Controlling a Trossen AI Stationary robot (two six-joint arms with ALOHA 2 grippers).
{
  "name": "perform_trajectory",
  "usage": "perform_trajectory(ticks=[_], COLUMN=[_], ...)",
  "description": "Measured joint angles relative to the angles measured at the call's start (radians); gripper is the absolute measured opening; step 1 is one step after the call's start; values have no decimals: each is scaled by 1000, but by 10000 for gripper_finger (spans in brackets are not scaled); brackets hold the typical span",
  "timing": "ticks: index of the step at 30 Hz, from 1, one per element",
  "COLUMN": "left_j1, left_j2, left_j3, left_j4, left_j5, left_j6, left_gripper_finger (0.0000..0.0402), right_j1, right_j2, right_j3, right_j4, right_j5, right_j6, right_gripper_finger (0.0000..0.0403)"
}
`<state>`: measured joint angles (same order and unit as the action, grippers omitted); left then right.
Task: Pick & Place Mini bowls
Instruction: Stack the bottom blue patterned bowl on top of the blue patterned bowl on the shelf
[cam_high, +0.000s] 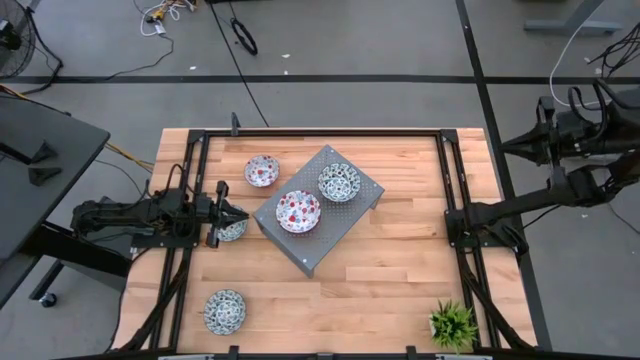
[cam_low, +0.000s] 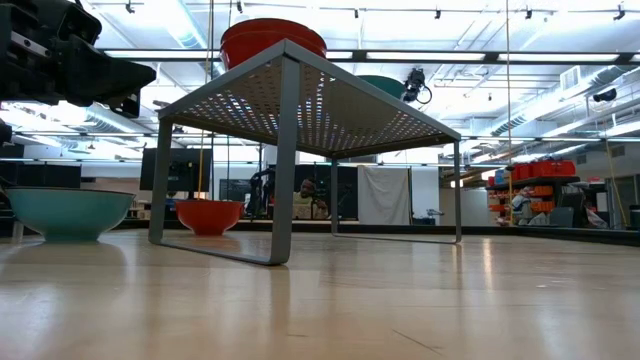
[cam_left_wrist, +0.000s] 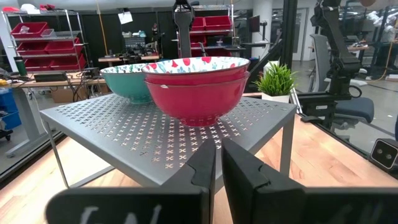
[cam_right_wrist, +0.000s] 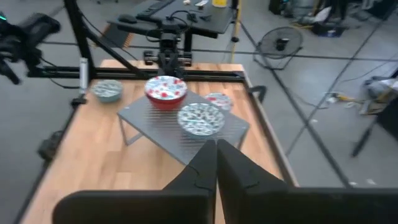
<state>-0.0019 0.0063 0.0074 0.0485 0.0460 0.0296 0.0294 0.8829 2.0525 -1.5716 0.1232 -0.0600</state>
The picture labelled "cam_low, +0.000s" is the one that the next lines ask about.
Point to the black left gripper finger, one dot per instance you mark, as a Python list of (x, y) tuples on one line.
[(100, 75), (127, 107)]

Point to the teal floral ceramic bowl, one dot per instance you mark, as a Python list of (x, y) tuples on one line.
[(67, 215), (387, 85)]

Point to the red floral ceramic bowl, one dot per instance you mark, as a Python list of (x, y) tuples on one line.
[(272, 26), (250, 50), (209, 217)]

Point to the black partition panel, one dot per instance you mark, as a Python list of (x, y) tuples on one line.
[(45, 175), (342, 185)]

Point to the grey perforated metal shelf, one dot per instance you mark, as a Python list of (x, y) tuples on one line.
[(290, 150)]

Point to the person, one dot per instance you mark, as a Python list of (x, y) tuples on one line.
[(309, 200)]

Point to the white hanging cloth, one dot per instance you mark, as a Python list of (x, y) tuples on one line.
[(384, 195)]

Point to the small red storage bin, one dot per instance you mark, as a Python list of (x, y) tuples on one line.
[(521, 172)]

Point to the storage rack with bins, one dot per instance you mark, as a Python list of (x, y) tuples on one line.
[(535, 200)]

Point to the large red storage bin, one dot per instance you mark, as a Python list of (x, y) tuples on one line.
[(552, 168)]

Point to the black ceiling speaker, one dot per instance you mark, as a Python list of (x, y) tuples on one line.
[(605, 95)]

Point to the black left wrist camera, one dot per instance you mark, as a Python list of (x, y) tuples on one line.
[(82, 25)]

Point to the black overhead camera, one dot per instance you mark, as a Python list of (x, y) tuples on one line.
[(415, 82)]

